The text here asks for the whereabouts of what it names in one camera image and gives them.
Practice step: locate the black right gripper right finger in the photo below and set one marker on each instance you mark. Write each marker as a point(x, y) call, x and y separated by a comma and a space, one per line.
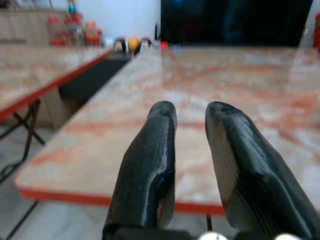
point(255, 180)

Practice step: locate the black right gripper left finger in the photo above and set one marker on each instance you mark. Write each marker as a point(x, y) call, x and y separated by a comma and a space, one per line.
point(147, 162)

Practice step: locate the marble top folding table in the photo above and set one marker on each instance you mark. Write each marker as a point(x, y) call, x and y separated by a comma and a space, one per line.
point(37, 70)
point(212, 75)

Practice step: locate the small red box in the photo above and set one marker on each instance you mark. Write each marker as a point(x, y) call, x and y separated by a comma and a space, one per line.
point(164, 45)

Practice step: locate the dark haired figurine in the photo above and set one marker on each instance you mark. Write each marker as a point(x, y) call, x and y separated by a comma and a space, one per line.
point(145, 43)
point(120, 45)

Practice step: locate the yellow round figurine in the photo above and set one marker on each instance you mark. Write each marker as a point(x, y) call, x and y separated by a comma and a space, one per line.
point(133, 43)

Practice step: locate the red lid plastic jar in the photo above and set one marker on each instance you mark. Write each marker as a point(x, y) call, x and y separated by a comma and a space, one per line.
point(53, 31)
point(99, 37)

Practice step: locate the orange filled plastic jar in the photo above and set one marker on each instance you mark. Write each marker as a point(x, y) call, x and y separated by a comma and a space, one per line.
point(91, 32)

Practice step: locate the tall red lid jar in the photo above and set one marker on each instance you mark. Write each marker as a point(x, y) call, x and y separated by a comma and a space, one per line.
point(73, 30)

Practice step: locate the black flat television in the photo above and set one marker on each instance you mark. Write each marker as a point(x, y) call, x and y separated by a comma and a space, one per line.
point(225, 22)

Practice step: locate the red Ganesha statue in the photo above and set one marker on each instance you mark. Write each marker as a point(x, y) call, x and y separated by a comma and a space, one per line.
point(317, 31)

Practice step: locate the colourful hanging ornament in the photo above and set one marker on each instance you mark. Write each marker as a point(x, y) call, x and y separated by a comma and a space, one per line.
point(71, 7)

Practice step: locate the light wooden cabinet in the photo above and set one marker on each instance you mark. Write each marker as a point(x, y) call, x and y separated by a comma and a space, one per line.
point(25, 25)

